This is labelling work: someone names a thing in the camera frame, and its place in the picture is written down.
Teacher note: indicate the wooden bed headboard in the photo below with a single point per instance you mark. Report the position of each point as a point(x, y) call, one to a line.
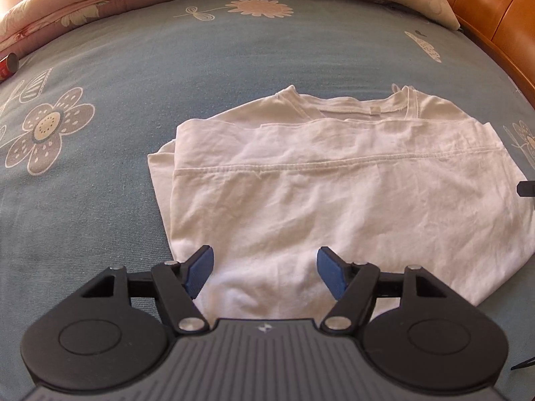
point(497, 12)

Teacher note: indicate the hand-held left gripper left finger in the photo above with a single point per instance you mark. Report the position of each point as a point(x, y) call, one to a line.
point(200, 270)

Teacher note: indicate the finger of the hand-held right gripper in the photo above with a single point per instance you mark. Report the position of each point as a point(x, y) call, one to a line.
point(527, 188)

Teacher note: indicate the red chips can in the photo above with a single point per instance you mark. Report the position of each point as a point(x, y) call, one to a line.
point(7, 67)

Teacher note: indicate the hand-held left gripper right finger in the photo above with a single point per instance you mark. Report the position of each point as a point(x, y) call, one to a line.
point(330, 273)

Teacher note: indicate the white printed long-sleeve shirt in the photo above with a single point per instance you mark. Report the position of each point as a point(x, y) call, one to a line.
point(326, 200)

